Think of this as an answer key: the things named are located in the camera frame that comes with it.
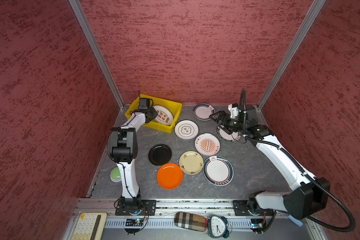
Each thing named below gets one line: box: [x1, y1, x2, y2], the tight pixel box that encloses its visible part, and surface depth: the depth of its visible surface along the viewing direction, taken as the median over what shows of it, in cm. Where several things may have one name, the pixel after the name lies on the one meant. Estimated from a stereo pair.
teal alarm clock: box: [207, 215, 230, 239], surface depth 67 cm
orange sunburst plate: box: [194, 133, 221, 157], surface depth 99 cm
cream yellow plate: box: [178, 150, 204, 174], surface depth 92 cm
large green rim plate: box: [203, 155, 234, 187], surface depth 88 cm
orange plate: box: [156, 163, 184, 190], surface depth 85 cm
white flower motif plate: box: [174, 119, 199, 141], surface depth 108 cm
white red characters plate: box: [152, 105, 175, 126], surface depth 114 cm
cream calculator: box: [71, 212, 108, 240], surface depth 69 cm
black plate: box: [148, 143, 172, 166], surface depth 94 cm
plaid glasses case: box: [174, 211, 208, 232], surface depth 70 cm
